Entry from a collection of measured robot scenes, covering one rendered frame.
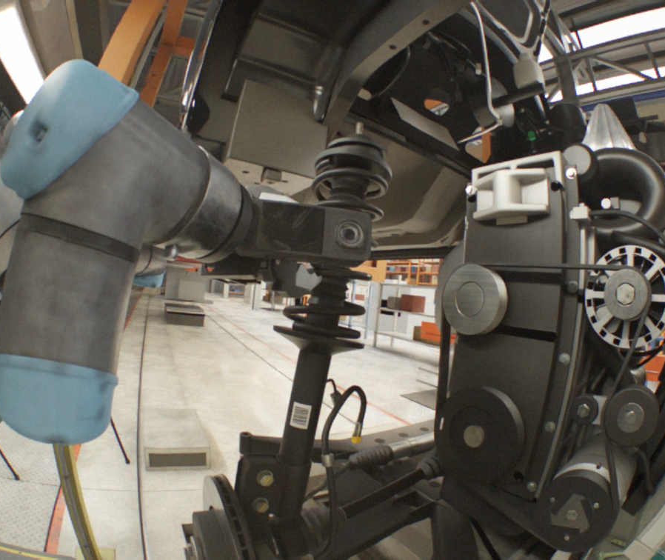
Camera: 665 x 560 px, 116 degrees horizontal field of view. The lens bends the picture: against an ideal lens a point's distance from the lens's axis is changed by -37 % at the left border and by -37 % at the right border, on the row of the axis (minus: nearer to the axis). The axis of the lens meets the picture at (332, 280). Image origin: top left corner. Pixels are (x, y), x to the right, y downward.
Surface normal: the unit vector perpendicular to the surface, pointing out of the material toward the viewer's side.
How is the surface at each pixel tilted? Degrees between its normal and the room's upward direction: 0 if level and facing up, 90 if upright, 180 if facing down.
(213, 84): 99
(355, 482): 10
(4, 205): 76
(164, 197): 116
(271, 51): 124
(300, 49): 131
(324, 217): 81
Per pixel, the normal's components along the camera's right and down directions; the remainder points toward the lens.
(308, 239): 0.22, -0.17
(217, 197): 0.94, 0.07
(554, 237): -0.85, -0.11
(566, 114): -0.66, -0.15
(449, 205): 0.30, 0.70
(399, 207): -0.80, 0.16
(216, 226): 0.77, 0.52
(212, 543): 0.36, -0.84
